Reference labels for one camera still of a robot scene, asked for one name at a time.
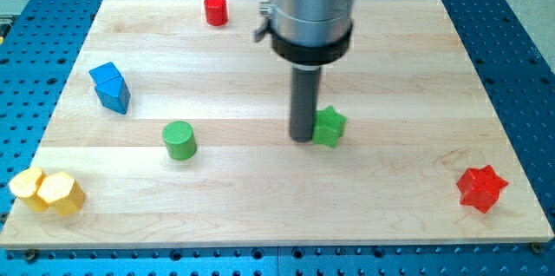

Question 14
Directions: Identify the blue triangular prism block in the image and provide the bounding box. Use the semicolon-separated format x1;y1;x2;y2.
95;76;130;115

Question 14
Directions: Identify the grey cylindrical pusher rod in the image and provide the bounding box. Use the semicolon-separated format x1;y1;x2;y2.
290;65;322;142

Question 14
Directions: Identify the green star block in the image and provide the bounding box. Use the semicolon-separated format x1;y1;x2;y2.
312;106;347;148

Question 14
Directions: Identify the green cylinder block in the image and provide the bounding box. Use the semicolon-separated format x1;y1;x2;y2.
162;121;197;161

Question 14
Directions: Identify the blue cube block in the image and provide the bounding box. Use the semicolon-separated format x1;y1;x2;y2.
89;62;121;85

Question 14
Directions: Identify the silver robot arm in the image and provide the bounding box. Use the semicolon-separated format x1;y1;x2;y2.
253;0;354;69

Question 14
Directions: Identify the light wooden board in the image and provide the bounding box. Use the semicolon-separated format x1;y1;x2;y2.
1;0;553;249

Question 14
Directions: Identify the red star block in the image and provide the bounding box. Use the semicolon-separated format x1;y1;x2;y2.
456;165;509;214

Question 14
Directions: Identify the red cylinder block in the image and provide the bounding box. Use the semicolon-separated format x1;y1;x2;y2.
204;0;228;26

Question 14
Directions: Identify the yellow hexagon block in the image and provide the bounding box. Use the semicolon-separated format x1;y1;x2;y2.
37;172;86;216

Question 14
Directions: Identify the yellow cylinder block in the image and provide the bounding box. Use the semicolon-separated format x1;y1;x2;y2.
9;168;49;213

